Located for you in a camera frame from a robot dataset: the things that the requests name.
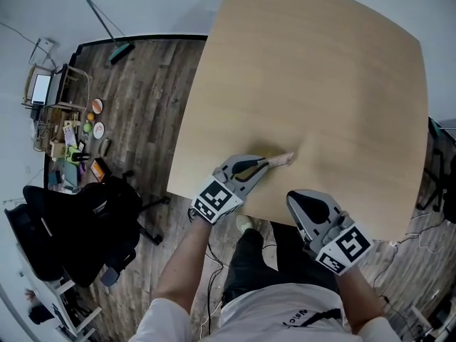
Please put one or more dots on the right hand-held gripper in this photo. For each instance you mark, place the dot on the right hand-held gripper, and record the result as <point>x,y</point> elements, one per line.
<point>345,248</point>

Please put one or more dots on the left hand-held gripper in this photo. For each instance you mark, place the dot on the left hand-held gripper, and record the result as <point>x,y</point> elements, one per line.
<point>217,199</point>

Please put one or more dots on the small beige object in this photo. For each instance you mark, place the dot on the small beige object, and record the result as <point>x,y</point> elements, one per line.
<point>281,159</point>

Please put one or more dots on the person's left forearm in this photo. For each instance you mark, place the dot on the person's left forearm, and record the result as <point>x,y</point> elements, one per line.
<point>185,262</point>

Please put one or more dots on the person's right forearm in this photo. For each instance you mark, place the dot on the person's right forearm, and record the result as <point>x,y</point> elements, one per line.
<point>356,298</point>

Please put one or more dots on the person's pale shoe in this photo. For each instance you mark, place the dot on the person's pale shoe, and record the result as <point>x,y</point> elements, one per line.
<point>246,222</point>

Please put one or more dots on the person's black trousers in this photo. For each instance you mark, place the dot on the person's black trousers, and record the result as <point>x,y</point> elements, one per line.
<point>256,265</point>

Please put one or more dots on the person's white shirt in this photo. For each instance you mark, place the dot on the person's white shirt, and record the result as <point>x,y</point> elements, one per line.
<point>263,315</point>

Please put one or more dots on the black equipment stand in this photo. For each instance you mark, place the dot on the black equipment stand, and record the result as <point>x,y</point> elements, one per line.
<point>436,176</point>

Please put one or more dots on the white plate red mark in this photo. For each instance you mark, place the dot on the white plate red mark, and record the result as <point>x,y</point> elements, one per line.
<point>98,129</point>

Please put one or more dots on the plate with orange food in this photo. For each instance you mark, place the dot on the plate with orange food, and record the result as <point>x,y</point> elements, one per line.
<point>97,106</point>

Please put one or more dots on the black office chair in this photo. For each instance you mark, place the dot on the black office chair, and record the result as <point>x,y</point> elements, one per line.
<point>92,226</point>
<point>25,241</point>

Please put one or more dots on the green ball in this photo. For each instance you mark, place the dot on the green ball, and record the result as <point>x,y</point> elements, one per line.
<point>87,127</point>

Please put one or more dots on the orange fruit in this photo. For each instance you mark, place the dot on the orange fruit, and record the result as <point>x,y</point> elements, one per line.
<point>90,117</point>

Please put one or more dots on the broom with green head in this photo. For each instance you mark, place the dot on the broom with green head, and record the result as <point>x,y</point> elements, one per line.
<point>119,52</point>

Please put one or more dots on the teal box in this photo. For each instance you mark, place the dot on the teal box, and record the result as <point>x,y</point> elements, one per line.
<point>71,176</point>

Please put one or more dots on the small wooden box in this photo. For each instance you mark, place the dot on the small wooden box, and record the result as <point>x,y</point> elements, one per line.
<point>58,150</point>

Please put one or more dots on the cluttered wooden side table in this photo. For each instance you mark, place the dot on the cluttered wooden side table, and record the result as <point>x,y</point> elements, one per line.
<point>69,84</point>

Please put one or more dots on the open laptop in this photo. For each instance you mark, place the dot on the open laptop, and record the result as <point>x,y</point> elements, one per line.
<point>44,87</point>

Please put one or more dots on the white desk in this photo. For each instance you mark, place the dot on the white desk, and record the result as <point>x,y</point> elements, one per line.
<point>46,298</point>

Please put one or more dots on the orange picture frame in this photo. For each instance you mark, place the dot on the orange picture frame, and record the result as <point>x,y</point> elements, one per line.
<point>99,169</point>

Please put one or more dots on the white metal frame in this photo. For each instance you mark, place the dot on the white metal frame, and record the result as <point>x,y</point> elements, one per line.
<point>431,319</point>

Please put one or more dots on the white wall box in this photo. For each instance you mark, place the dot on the white wall box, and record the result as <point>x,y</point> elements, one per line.
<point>45,45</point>

